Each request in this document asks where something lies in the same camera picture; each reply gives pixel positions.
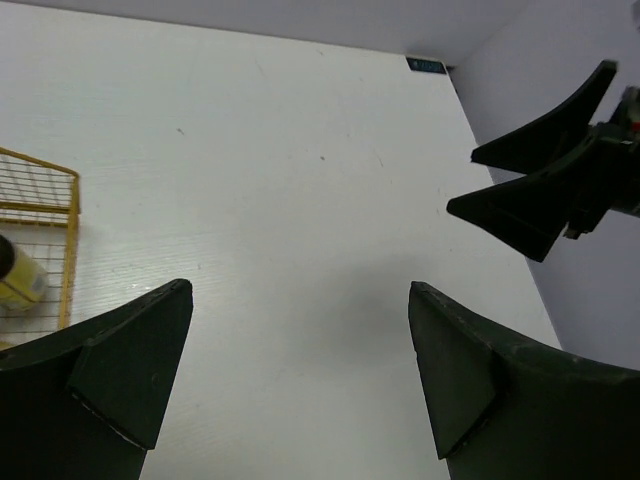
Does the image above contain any blue table label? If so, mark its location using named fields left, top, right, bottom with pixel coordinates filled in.
left=406, top=56, right=448, bottom=75

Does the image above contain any yellow wire basket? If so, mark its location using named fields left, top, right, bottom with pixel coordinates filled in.
left=1, top=148, right=81, bottom=350

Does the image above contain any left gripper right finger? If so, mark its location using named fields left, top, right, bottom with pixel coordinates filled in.
left=408, top=282, right=639, bottom=479

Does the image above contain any small yellow bottle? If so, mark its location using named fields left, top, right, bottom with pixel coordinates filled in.
left=1, top=236, right=48, bottom=311

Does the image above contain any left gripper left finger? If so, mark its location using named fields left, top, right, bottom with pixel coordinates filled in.
left=1, top=279, right=193, bottom=479

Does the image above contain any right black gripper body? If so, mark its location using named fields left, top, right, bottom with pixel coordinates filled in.
left=564, top=86, right=639, bottom=240

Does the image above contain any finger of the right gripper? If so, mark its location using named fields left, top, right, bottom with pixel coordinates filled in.
left=471, top=60, right=618, bottom=175
left=446, top=149, right=600, bottom=262

